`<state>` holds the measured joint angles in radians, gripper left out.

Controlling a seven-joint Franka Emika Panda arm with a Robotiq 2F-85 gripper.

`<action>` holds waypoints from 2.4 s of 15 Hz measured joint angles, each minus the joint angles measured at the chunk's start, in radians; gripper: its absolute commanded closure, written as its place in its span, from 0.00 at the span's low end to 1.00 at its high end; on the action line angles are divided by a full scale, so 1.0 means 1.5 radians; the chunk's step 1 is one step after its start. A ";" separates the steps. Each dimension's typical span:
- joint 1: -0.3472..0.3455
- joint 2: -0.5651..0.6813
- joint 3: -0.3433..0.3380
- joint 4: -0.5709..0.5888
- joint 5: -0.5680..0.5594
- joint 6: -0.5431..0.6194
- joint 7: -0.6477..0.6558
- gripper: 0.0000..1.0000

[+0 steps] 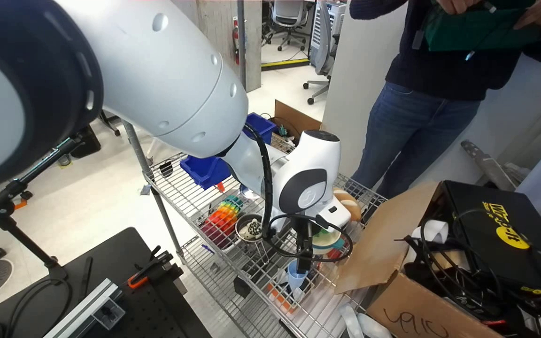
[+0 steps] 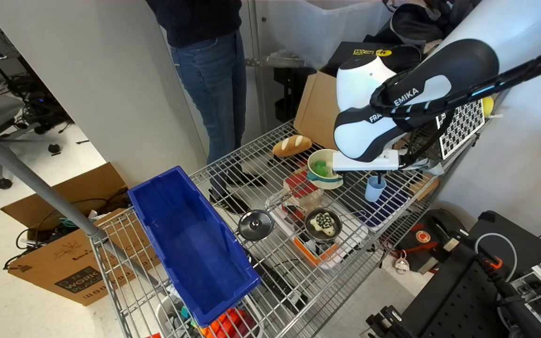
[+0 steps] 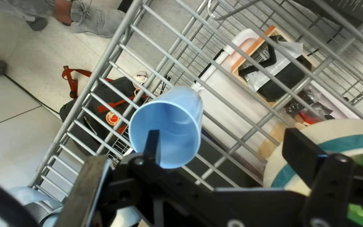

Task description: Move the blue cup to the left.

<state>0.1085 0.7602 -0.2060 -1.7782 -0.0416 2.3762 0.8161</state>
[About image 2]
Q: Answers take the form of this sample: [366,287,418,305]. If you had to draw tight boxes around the black device orange knob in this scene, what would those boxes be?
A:
[396,208,465,274]

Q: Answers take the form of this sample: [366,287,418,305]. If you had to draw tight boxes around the grey metal pole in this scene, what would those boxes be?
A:
[0,116,109,244]

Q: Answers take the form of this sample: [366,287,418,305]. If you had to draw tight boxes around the white perforated panel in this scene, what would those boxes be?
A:
[433,99,486,161]

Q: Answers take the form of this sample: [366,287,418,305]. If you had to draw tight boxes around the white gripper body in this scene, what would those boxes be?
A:
[330,148,402,174]

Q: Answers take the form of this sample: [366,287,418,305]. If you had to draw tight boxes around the open cardboard box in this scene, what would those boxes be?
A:
[291,69,341,150]

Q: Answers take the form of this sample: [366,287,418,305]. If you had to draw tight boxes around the yellow round object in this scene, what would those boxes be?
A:
[480,93,495,120]

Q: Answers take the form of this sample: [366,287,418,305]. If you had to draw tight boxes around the black optical breadboard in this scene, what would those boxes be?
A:
[364,240,541,338]

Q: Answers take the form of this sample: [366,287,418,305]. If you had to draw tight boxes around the blue plastic bin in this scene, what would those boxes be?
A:
[125,163,263,328]

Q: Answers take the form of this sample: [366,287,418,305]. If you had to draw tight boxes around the toy bread loaf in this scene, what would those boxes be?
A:
[270,133,313,159]

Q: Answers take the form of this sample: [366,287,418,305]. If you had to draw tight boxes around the orange red plastic items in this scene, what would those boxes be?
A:
[201,305,259,338]

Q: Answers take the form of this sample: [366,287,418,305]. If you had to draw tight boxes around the dark grey jacket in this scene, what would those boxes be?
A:
[381,0,484,48]

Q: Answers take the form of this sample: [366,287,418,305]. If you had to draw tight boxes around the black pot lid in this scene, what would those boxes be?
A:
[236,208,276,242]

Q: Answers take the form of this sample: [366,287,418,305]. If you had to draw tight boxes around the clear plastic container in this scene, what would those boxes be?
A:
[264,183,370,272]

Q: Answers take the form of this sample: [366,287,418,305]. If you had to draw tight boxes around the silver wire shelf cart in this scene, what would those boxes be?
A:
[88,118,480,338]

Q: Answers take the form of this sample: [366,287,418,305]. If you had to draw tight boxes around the white bowl teal rim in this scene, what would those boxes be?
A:
[306,148,345,191]

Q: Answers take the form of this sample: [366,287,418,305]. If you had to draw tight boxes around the translucent storage tub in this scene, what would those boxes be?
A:
[261,0,392,71]

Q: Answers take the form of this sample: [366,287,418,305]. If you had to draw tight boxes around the large brown cardboard box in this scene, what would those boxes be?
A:
[0,161,159,307]

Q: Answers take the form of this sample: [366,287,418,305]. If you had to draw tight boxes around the black office chair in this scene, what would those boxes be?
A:
[0,52,75,191]

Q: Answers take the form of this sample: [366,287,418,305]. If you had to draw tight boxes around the light blue plastic cup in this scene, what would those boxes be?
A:
[362,174,388,204]

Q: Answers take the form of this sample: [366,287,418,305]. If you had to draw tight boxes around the black box yellow logo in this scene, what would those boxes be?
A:
[321,41,424,75]

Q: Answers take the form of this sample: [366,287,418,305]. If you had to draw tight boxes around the small black pot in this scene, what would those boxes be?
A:
[302,206,343,242]

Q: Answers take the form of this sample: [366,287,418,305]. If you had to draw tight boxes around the person in blue jeans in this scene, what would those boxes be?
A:
[144,0,248,165]

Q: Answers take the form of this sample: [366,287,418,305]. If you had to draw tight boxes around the red item under shelf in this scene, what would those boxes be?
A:
[283,170,319,200]

